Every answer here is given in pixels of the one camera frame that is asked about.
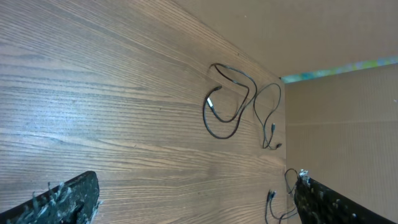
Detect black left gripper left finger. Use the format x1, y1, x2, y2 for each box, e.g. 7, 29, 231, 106
1, 170, 100, 224

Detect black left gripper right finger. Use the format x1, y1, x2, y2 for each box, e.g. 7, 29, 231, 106
294, 170, 395, 224

